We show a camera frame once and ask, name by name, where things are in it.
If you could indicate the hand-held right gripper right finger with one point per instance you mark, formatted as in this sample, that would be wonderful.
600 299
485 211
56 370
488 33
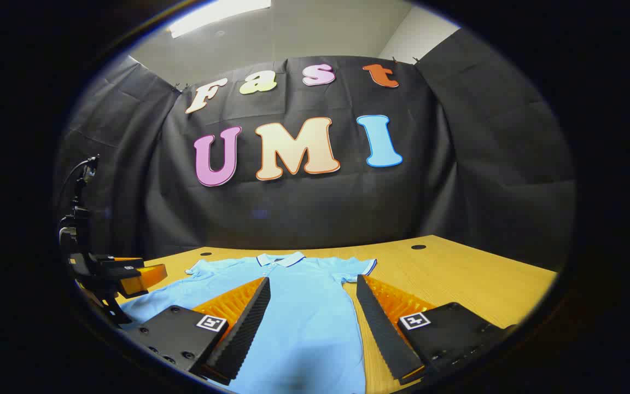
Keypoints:
383 328

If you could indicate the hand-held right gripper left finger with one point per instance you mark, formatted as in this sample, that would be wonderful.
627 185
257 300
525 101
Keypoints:
241 334

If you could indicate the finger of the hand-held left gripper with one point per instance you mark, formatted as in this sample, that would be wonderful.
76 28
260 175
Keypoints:
140 280
121 261

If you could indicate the light blue polo T-shirt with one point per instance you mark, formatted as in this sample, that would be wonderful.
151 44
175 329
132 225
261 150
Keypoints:
307 306

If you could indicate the black backdrop cloth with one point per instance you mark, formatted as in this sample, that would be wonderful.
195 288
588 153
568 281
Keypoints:
315 208

